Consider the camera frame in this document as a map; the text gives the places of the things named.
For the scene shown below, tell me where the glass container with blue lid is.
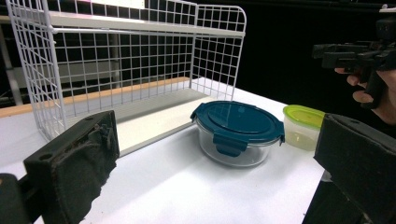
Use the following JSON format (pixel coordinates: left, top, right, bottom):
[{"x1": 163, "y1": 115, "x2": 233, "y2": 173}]
[{"x1": 190, "y1": 100, "x2": 286, "y2": 168}]

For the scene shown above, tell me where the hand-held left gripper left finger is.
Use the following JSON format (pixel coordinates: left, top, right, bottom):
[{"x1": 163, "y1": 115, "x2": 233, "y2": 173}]
[{"x1": 23, "y1": 110, "x2": 120, "y2": 224}]

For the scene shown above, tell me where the white wire rack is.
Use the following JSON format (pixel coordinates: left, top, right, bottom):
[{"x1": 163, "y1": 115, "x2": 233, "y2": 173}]
[{"x1": 5, "y1": 0, "x2": 248, "y2": 158}]

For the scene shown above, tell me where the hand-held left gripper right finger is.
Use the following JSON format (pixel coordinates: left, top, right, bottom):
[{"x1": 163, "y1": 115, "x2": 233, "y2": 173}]
[{"x1": 313, "y1": 113, "x2": 396, "y2": 224}]

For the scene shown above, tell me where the plastic container with green lid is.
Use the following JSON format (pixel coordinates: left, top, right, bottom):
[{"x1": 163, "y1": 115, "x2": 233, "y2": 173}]
[{"x1": 282, "y1": 104, "x2": 327, "y2": 153}]

